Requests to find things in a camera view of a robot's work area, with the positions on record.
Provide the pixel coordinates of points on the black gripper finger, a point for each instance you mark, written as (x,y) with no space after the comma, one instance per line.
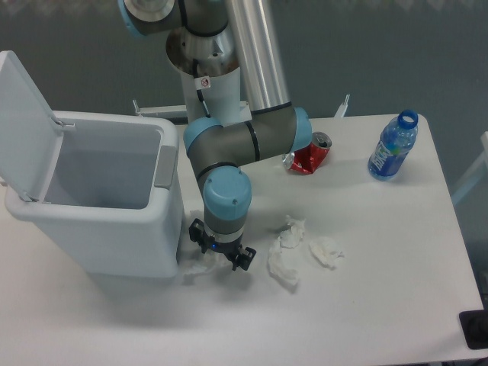
(196,233)
(242,258)

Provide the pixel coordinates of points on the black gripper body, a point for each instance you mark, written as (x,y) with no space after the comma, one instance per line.
(227,244)

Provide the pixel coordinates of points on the tissue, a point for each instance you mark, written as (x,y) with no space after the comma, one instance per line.
(195,264)

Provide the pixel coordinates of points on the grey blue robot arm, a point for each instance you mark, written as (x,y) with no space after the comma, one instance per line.
(209,40)

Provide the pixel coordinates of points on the crumpled paper ball centre top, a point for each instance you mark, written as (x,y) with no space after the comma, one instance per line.
(293,234)

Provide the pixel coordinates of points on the crumpled paper ball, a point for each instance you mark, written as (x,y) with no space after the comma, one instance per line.
(326,251)
(293,234)

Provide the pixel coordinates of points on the crumpled paper ball right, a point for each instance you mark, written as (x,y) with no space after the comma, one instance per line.
(326,251)

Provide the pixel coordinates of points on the crumpled paper near bin top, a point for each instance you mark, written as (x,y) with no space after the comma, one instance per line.
(193,215)

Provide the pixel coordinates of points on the crumpled paper centre bottom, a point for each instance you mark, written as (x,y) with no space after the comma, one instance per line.
(285,276)

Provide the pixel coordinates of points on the white trash bin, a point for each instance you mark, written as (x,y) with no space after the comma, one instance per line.
(103,187)

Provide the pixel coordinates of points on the crushed red soda can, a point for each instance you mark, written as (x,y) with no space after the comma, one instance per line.
(307,160)

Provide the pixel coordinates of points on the white trash bin lid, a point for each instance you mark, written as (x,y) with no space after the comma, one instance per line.
(23,122)

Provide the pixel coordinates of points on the blue plastic drink bottle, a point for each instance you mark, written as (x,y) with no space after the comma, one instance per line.
(396,141)

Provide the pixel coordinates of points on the black device at edge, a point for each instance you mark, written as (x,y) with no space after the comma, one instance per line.
(474,326)

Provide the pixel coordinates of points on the white metal base bracket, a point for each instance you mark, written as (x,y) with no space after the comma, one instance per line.
(178,113)

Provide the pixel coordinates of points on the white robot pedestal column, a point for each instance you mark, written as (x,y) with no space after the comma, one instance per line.
(220,93)

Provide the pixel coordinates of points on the white frame at right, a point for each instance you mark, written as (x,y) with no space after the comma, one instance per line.
(472,176)

